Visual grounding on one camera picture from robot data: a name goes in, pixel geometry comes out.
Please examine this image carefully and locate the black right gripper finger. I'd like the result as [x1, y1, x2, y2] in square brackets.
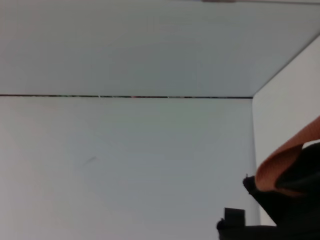
[274, 140, 320, 196]
[216, 207, 279, 240]

